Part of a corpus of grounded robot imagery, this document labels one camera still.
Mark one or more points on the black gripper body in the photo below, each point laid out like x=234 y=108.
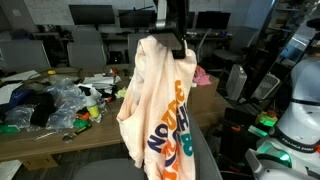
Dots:
x=176 y=20

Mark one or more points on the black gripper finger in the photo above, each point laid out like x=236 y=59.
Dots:
x=179 y=52

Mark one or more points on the peach shirt with colourful print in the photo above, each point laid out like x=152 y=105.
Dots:
x=156 y=106

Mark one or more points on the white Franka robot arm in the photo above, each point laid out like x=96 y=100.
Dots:
x=301 y=116

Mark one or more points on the large cardboard box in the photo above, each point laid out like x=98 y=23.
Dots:
x=205 y=98

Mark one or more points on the grey office chair with shirts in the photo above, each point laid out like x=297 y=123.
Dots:
x=106 y=170

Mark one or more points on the white space heater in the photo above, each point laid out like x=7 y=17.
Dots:
x=236 y=81

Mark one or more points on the small red ball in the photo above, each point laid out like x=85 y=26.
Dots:
x=114 y=70

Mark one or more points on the yellow cloth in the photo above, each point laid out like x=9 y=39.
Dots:
x=122 y=92

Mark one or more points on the stack of white papers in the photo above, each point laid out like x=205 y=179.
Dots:
x=98 y=81

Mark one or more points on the black equipment stand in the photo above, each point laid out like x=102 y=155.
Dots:
x=238 y=136

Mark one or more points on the white and yellow spray bottle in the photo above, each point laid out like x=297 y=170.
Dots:
x=92 y=108

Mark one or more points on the green and orange device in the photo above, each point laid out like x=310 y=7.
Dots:
x=266 y=119

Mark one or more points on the orange plastic item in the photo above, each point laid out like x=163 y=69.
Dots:
x=83 y=116

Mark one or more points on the clear crumpled plastic bag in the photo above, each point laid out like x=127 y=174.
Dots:
x=68 y=100
x=18 y=116

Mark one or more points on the green plastic item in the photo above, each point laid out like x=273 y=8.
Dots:
x=81 y=123
x=9 y=129

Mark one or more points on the black and yellow hand tool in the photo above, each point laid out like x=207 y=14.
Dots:
x=75 y=134

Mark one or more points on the black cloth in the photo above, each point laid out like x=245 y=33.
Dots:
x=41 y=108

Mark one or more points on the white paper sheet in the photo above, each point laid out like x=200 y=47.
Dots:
x=21 y=75
x=8 y=93

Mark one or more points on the blue cloth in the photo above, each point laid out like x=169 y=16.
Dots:
x=20 y=96

